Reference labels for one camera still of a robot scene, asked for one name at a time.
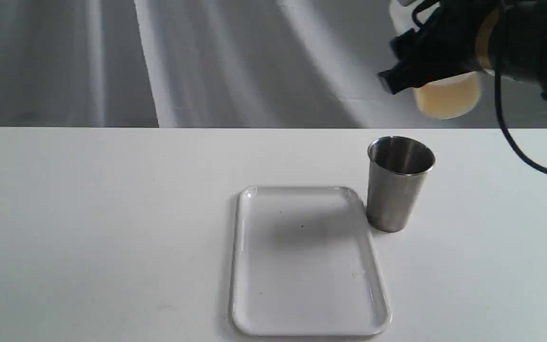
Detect black cable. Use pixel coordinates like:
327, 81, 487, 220
493, 0, 547, 180

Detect white plastic tray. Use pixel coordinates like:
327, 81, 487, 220
229, 186, 392, 339

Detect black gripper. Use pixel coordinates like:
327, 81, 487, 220
377, 0, 497, 95

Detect grey backdrop cloth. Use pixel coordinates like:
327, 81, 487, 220
0, 0, 547, 129

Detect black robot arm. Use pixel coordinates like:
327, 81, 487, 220
378, 0, 547, 101

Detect stainless steel cup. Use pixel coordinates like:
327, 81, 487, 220
366, 136, 436, 232

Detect clear plastic squeeze bottle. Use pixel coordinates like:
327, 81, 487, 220
389, 0, 481, 120

